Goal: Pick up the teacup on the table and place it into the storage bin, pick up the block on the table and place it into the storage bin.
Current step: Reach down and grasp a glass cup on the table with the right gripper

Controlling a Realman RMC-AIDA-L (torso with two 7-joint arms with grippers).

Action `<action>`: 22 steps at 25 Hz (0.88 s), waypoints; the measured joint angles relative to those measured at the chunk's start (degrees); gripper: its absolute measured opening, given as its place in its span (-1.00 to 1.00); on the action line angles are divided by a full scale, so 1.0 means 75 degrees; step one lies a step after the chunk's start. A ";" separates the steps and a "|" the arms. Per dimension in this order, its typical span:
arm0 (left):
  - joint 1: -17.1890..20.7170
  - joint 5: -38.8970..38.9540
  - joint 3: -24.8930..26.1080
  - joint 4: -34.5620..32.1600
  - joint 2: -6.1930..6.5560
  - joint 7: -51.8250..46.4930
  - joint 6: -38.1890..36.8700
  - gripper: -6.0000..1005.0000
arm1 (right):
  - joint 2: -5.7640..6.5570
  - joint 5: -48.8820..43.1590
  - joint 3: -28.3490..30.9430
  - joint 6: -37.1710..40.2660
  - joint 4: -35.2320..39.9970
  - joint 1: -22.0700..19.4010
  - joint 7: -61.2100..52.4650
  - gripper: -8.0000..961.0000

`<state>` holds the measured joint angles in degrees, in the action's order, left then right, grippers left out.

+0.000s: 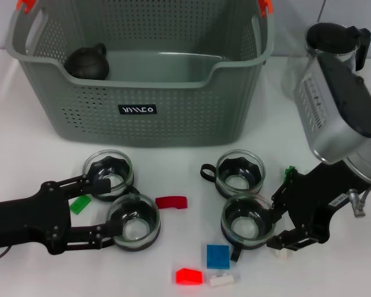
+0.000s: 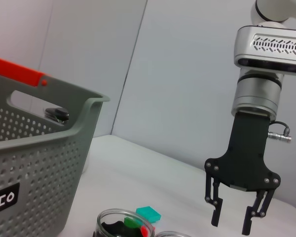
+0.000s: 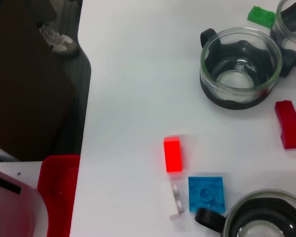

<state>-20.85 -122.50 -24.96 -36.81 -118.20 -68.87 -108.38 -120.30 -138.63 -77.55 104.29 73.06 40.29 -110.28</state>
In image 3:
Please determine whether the thin green plate brick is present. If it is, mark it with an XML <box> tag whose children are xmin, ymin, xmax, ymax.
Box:
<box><xmin>247</xmin><ymin>5</ymin><xmax>276</xmax><ymax>28</ymax></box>

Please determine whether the bright red slope brick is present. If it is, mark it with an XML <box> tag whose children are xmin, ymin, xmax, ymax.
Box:
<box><xmin>163</xmin><ymin>136</ymin><xmax>185</xmax><ymax>173</ymax></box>

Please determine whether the blue square plate brick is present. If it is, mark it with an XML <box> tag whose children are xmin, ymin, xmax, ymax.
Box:
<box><xmin>187</xmin><ymin>176</ymin><xmax>226</xmax><ymax>213</ymax></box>

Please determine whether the flat white brick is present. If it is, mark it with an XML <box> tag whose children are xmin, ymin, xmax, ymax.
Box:
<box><xmin>168</xmin><ymin>179</ymin><xmax>185</xmax><ymax>221</ymax></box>

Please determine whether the white sneaker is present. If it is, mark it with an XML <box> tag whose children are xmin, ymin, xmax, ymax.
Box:
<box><xmin>39</xmin><ymin>26</ymin><xmax>78</xmax><ymax>56</ymax></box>

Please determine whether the red plastic container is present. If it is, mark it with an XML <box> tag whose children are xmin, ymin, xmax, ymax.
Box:
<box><xmin>37</xmin><ymin>155</ymin><xmax>81</xmax><ymax>237</ymax></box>

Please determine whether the dark brown panel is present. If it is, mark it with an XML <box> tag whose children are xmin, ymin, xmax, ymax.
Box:
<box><xmin>0</xmin><ymin>0</ymin><xmax>76</xmax><ymax>161</ymax></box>

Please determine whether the dark red curved brick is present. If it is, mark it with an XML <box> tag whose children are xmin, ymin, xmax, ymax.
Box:
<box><xmin>274</xmin><ymin>100</ymin><xmax>296</xmax><ymax>150</ymax></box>

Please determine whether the white machine housing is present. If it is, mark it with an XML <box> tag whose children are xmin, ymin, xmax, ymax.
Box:
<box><xmin>0</xmin><ymin>166</ymin><xmax>49</xmax><ymax>237</ymax></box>

